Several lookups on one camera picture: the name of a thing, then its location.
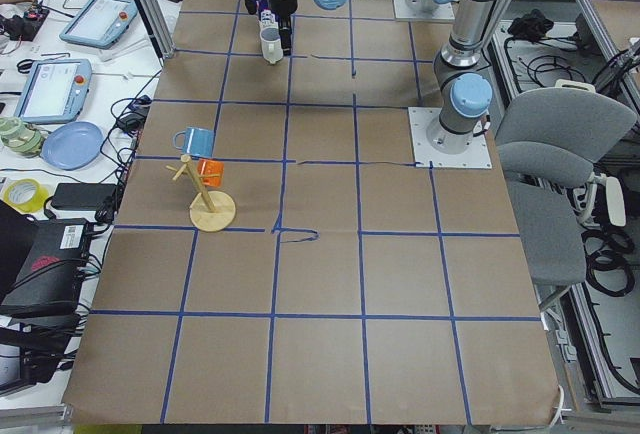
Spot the blue white milk carton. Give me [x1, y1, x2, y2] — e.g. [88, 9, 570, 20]
[256, 0, 278, 30]

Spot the white mug pink rim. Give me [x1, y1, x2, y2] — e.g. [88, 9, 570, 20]
[260, 27, 284, 65]

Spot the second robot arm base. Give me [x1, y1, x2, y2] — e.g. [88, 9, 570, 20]
[393, 0, 456, 23]

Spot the blue mug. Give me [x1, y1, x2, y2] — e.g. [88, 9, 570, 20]
[173, 127, 215, 158]

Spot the orange mug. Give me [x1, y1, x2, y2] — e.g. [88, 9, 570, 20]
[197, 158, 224, 188]

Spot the upper teach pendant tablet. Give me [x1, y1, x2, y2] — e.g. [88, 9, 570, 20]
[59, 0, 138, 49]

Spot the teach pendant tablet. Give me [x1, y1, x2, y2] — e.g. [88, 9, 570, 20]
[14, 59, 92, 124]
[59, 0, 138, 49]

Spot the wooden mug tree stand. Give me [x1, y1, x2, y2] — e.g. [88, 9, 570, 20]
[166, 154, 236, 232]

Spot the lower teach pendant tablet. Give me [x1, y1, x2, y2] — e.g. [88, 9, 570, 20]
[14, 59, 92, 124]

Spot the blue plate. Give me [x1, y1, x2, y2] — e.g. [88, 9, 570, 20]
[41, 121, 104, 170]

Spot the black power adapter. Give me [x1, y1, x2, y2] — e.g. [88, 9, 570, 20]
[51, 183, 116, 211]

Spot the green tape rolls stack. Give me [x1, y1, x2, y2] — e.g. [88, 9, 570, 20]
[1, 117, 45, 157]

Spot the grey office chair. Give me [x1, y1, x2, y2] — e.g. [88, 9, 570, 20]
[495, 87, 637, 310]

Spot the yellow tape roll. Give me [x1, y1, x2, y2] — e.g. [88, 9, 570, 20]
[3, 179, 49, 214]

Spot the black computer box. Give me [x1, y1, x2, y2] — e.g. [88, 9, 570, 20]
[1, 203, 92, 318]

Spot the aluminium frame post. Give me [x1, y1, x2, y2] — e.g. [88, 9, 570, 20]
[134, 0, 175, 60]

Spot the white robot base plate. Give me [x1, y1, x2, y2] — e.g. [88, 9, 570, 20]
[408, 107, 492, 169]

